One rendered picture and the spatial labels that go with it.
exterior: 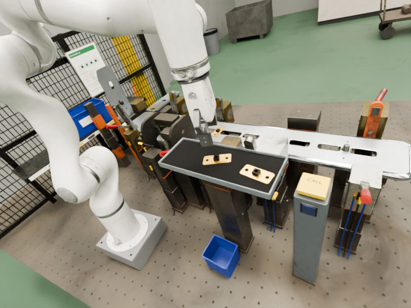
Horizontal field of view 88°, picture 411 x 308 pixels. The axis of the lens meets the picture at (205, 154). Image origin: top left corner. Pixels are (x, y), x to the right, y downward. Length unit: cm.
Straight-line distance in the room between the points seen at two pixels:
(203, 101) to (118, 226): 67
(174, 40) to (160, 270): 87
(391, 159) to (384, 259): 35
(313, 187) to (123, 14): 54
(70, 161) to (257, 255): 75
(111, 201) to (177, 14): 68
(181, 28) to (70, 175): 55
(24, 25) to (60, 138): 29
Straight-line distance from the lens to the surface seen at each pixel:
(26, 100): 71
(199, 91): 47
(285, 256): 95
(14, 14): 64
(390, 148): 93
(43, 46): 74
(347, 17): 711
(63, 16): 55
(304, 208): 55
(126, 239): 104
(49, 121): 74
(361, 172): 73
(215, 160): 62
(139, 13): 56
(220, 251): 98
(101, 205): 90
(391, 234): 107
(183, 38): 45
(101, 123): 149
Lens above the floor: 156
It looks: 37 degrees down
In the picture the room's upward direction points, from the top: 18 degrees counter-clockwise
